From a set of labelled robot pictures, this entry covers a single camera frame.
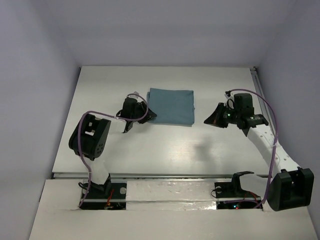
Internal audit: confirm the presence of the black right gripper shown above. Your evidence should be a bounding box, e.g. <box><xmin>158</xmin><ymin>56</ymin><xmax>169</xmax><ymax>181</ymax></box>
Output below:
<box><xmin>203</xmin><ymin>102</ymin><xmax>241</xmax><ymax>128</ymax></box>

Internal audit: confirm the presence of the teal blue t-shirt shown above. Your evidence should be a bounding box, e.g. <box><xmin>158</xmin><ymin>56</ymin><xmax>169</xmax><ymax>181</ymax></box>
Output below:
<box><xmin>147</xmin><ymin>88</ymin><xmax>195</xmax><ymax>127</ymax></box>

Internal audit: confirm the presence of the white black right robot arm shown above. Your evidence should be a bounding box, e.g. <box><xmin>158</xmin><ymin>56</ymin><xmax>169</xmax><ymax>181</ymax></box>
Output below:
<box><xmin>204</xmin><ymin>88</ymin><xmax>315</xmax><ymax>212</ymax></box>

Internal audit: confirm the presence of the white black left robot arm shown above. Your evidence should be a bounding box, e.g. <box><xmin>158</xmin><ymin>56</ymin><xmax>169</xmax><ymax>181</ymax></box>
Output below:
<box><xmin>68</xmin><ymin>96</ymin><xmax>157</xmax><ymax>198</ymax></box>

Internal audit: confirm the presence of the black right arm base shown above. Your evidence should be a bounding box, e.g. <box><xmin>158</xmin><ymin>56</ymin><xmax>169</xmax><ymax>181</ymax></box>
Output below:
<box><xmin>210</xmin><ymin>171</ymin><xmax>262</xmax><ymax>210</ymax></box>

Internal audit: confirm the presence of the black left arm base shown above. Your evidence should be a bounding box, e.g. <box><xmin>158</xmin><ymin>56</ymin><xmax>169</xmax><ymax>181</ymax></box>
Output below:
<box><xmin>78</xmin><ymin>176</ymin><xmax>127</xmax><ymax>210</ymax></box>

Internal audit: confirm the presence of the white foam front panel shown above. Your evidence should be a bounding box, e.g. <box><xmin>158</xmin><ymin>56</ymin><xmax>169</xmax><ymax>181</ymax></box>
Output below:
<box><xmin>125</xmin><ymin>180</ymin><xmax>217</xmax><ymax>211</ymax></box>

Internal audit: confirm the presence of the aluminium front table rail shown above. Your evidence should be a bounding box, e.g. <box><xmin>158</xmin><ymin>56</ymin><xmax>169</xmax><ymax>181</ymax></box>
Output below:
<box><xmin>51</xmin><ymin>171</ymin><xmax>273</xmax><ymax>181</ymax></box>

